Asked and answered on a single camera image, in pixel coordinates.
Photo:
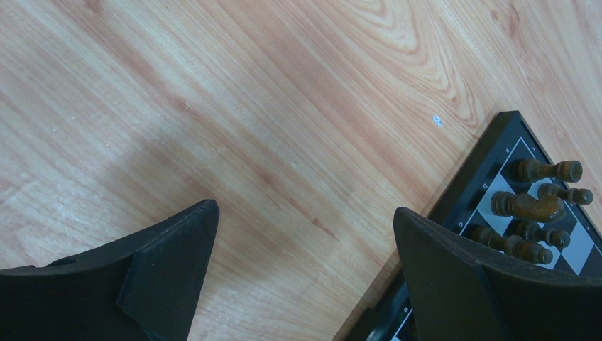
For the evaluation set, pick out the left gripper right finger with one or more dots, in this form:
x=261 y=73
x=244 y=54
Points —
x=462 y=290

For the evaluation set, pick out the dark chess bishop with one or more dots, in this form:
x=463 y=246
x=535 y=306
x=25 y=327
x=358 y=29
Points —
x=513 y=245

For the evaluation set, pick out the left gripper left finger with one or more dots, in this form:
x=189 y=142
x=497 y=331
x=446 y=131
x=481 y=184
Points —
x=145 y=286

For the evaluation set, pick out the dark chess knight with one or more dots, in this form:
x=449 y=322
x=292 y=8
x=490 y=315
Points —
x=547 y=208

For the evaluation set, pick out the dark chess pawn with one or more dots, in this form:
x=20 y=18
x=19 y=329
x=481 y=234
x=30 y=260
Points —
x=574 y=196
x=531 y=170
x=531 y=231

